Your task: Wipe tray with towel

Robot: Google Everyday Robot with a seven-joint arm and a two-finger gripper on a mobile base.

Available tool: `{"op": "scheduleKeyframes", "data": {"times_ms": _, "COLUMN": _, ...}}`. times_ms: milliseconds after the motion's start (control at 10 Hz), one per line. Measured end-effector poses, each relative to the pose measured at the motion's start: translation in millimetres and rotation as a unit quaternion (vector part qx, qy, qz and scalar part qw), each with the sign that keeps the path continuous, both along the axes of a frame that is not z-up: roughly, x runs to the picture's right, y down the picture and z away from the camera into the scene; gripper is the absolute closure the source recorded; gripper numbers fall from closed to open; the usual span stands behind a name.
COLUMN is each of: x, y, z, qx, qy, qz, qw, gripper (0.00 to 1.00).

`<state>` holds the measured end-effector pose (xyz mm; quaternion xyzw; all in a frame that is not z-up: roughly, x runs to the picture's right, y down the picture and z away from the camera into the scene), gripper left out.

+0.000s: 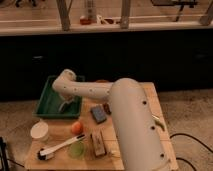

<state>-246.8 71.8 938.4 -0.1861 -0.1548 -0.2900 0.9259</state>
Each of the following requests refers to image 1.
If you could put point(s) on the green plastic tray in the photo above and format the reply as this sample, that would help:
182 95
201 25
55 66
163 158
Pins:
50 102

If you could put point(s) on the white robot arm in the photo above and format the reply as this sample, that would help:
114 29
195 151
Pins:
139 141

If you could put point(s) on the orange bowl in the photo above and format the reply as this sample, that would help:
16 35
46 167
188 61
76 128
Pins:
102 81

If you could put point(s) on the brown pine cone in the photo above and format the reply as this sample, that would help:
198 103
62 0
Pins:
106 108

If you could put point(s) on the blue sponge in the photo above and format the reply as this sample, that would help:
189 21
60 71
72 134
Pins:
98 114

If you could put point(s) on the wooden block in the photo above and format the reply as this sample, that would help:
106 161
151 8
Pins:
98 143

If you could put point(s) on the orange fruit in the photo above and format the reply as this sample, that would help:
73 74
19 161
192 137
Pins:
77 128

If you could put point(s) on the green banana toy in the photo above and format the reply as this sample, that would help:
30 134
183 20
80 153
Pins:
158 122

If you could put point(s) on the red object on shelf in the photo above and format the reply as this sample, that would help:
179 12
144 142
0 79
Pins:
85 21

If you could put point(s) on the green plastic cup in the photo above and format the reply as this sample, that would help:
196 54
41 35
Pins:
76 150

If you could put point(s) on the white round container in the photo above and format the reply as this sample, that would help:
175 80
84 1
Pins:
40 131

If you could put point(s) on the black device at left edge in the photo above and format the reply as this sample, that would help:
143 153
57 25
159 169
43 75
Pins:
3 156

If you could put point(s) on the wooden table post right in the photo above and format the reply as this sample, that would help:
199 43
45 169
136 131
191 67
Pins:
125 13

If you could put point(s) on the wooden table post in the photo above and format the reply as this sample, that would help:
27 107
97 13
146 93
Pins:
63 9
125 13

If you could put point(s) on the wooden table post left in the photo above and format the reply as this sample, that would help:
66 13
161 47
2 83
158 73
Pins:
63 9

